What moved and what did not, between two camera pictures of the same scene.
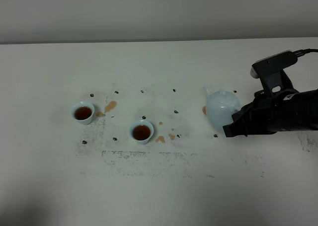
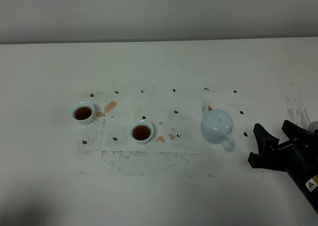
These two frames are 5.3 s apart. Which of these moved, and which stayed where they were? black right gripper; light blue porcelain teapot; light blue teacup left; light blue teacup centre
Moved: black right gripper; light blue porcelain teapot
Stayed: light blue teacup centre; light blue teacup left
